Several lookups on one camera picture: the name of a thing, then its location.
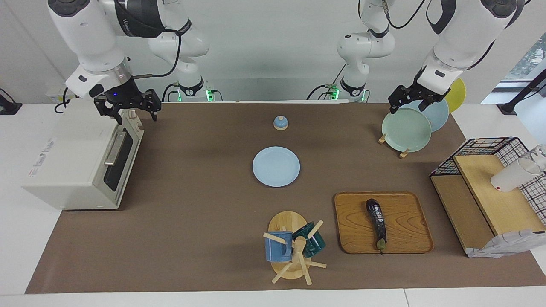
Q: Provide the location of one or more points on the brown table mat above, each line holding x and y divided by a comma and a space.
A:
213, 192

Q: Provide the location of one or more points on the wooden serving tray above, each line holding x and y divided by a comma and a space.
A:
354, 226

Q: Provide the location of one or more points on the yellow plate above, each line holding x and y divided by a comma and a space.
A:
457, 96

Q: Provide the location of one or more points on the clear glass cup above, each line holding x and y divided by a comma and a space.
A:
541, 154

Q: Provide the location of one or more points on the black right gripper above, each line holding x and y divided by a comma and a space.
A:
128, 98

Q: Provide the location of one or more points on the window with grey frame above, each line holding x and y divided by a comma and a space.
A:
531, 55

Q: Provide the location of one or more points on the light blue racked plate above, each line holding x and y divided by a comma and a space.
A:
439, 115

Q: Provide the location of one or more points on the wooden stepped shelf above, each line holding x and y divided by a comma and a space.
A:
482, 179

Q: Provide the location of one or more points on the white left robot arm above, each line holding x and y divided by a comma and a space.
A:
465, 34

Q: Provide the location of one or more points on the white cup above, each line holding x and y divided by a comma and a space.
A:
509, 179

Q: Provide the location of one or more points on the small blue domed bell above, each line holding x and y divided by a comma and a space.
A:
280, 123

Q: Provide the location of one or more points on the cream toaster oven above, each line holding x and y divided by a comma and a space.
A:
68, 162

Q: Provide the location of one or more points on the blue mug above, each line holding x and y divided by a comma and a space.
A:
277, 249

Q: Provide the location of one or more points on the black clamp stand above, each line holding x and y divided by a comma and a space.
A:
507, 108

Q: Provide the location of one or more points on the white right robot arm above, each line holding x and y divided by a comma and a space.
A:
85, 34

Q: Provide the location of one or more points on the black desk device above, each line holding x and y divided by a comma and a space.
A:
8, 108

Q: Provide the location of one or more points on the wooden mug tree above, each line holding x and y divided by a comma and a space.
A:
288, 221

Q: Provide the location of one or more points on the dark purple eggplant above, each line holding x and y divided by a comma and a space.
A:
377, 221

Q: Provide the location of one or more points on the pale green plate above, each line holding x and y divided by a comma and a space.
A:
405, 130

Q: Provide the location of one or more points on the wooden plate rack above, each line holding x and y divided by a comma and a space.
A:
404, 154

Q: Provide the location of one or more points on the dark green mug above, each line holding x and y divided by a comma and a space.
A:
315, 245

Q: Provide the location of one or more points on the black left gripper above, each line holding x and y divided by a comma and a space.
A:
407, 94

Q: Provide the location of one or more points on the white power strip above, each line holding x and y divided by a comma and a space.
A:
53, 91

